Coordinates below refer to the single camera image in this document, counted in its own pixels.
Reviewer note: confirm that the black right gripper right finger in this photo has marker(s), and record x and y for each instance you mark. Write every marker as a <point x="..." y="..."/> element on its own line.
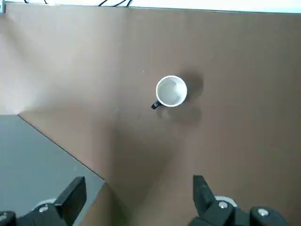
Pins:
<point x="204" y="197"/>

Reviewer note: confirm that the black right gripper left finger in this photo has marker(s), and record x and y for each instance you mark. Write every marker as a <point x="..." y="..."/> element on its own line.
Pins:
<point x="68" y="200"/>

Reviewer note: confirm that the grey drawer cabinet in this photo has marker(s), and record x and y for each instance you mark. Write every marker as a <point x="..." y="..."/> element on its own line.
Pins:
<point x="35" y="160"/>

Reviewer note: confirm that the white desk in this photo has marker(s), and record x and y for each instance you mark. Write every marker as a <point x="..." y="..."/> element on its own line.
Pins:
<point x="211" y="4"/>

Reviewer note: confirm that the aluminium profile post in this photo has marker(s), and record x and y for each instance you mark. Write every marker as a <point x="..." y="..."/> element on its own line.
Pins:
<point x="2" y="9"/>

